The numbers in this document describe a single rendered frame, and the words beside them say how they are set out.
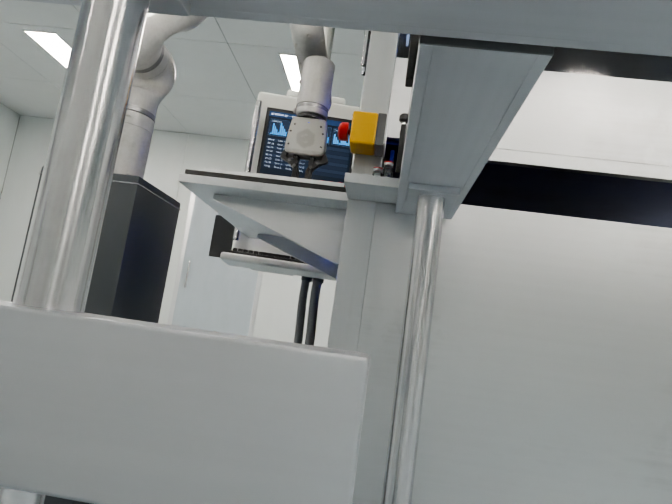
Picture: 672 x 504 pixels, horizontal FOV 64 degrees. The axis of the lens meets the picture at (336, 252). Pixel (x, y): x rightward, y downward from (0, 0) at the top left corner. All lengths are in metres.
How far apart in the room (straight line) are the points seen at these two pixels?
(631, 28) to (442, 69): 0.17
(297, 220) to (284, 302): 5.55
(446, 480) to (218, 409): 0.87
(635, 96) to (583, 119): 0.13
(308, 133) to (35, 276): 1.02
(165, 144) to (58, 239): 7.31
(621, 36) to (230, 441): 0.45
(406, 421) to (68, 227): 0.66
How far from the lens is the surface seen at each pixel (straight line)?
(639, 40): 0.55
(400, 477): 0.96
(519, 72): 0.59
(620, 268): 1.28
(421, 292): 0.95
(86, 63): 0.48
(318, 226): 1.29
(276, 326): 6.84
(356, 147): 1.17
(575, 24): 0.53
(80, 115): 0.47
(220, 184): 1.28
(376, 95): 1.28
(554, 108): 1.33
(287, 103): 2.41
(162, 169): 7.64
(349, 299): 1.16
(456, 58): 0.57
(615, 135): 1.35
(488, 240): 1.20
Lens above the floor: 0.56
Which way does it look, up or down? 9 degrees up
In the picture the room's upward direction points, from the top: 8 degrees clockwise
